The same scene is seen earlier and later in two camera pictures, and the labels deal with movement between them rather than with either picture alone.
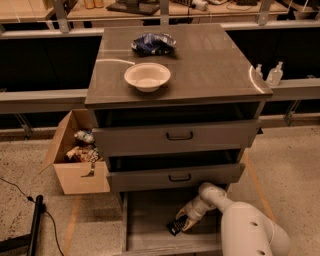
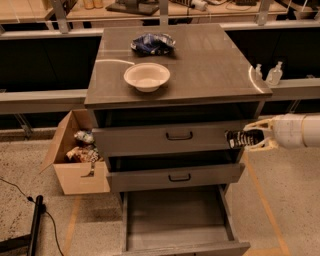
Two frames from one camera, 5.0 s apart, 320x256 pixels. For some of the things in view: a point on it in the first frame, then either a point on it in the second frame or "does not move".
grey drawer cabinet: x=174 y=106 does not move
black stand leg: x=29 y=241 does not move
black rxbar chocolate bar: x=177 y=225 to x=243 y=138
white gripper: x=193 y=211 to x=287 y=130
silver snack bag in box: x=84 y=135 does not move
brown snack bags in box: x=83 y=152 does not move
